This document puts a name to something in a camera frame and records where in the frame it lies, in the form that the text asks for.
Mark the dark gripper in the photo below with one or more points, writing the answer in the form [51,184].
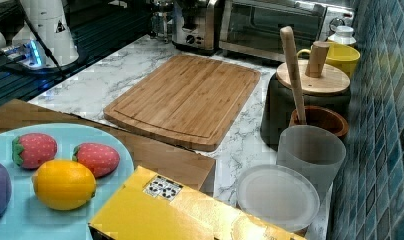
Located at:
[193,15]

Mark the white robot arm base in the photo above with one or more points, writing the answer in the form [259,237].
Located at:
[45,41]

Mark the silver toaster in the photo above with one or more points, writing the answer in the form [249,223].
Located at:
[206,40]

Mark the silver toaster oven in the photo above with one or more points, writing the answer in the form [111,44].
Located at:
[252,27]

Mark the glass jar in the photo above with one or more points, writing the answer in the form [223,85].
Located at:
[161,15]

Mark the bamboo cutting board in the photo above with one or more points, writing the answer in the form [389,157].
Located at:
[189,101]

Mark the wooden pestle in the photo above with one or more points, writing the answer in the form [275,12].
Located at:
[289,49]

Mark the dark canister with wooden lid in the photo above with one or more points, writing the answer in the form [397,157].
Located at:
[329,89]

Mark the white lidded jar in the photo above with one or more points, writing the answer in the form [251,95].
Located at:
[343,35]

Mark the brown cardboard box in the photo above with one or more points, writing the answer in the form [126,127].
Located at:
[187,167]

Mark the yellow mug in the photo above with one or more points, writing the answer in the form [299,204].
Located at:
[330,58]

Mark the brown wooden bowl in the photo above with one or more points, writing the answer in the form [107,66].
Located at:
[322,122]

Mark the right toy strawberry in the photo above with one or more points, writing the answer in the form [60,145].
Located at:
[99,158]

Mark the toy strawberry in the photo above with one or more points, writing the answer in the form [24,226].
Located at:
[31,150]
[99,158]

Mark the frosted plastic cup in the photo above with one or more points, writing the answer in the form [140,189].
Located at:
[315,153]

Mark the yellow cardboard box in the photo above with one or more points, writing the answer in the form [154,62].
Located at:
[149,206]

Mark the frosted round lid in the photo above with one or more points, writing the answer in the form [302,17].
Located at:
[278,195]

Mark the left toy strawberry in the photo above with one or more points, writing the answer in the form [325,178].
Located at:
[31,150]

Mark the toy lemon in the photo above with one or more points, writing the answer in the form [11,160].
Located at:
[63,184]

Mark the light blue plate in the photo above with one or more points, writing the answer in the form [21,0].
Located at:
[26,218]

